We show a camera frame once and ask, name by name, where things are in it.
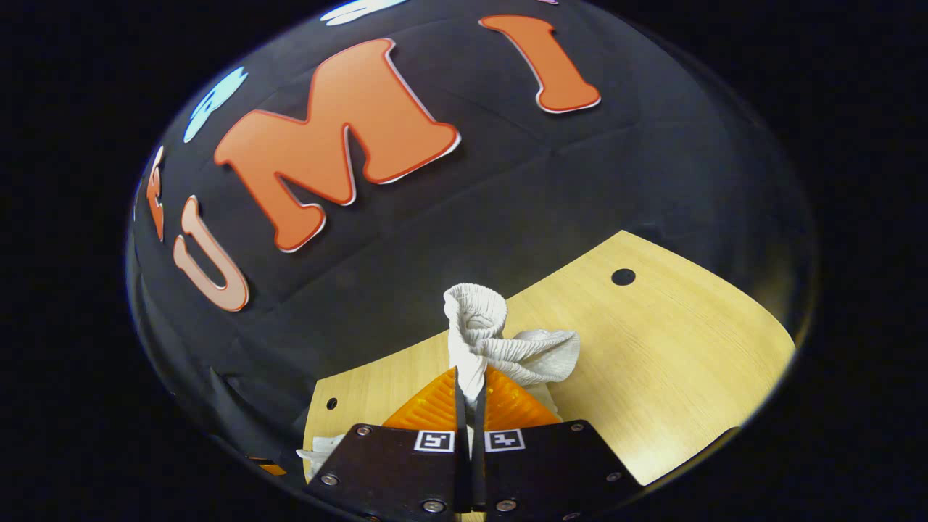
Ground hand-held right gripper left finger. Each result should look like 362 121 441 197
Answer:
304 366 471 522

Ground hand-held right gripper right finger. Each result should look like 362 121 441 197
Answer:
471 366 643 522

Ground white jeans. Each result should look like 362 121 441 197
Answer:
296 283 581 479

